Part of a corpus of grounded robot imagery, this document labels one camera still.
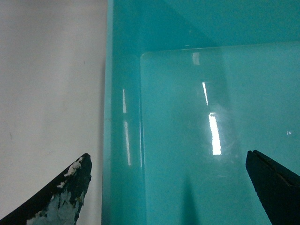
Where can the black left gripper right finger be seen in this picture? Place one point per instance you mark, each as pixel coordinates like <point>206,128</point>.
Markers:
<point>277,188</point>

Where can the teal plastic bin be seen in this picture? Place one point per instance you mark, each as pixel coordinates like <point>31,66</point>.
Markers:
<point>190,87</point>

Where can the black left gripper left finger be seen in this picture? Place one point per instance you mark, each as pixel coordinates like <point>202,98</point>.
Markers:
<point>59,202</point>

